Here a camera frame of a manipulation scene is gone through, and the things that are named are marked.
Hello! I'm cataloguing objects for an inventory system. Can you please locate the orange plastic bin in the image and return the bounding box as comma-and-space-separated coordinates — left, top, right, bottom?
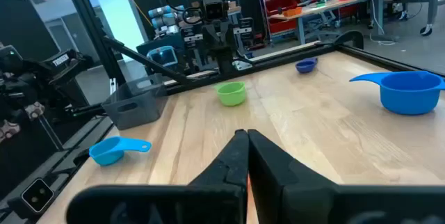
282, 6, 304, 17

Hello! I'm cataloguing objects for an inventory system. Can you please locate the blue-screen teach pendant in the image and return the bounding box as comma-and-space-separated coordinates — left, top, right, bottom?
145, 45, 180, 68

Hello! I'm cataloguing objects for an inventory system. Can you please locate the small dark blue measuring cup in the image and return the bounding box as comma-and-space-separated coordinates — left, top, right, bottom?
295, 56, 318, 74

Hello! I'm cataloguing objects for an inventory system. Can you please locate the white floor cable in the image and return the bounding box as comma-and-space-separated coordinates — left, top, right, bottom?
369, 0, 397, 47

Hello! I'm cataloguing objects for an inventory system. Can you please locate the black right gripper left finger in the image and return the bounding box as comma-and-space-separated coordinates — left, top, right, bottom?
65, 128, 250, 224

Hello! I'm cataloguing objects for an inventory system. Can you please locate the grey plastic basket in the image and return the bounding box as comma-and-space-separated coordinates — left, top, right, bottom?
101, 73, 170, 131

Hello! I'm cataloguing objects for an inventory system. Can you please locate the light blue measuring cup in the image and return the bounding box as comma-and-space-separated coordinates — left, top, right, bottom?
88, 136, 152, 167

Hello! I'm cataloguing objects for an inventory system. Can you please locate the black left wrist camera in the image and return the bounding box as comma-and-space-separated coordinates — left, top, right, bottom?
203, 0, 230, 22

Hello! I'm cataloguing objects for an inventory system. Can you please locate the black table-level camera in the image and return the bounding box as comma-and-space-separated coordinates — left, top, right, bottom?
20, 177, 56, 214

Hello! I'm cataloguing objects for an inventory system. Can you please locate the green measuring cup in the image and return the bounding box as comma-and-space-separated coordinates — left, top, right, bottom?
214, 81, 247, 107

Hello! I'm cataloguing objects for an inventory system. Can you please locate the wooden workbench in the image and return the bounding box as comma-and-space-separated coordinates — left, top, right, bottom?
269, 0, 445, 46

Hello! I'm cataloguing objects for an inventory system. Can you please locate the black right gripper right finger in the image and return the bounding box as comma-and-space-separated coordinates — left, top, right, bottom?
247, 128, 445, 224

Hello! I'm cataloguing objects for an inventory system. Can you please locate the large blue measuring cup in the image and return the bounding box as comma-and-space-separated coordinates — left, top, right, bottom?
349, 70, 445, 116

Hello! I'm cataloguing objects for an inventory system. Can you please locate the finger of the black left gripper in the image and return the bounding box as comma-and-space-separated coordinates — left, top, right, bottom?
221, 22, 234, 46
207, 24, 223, 46

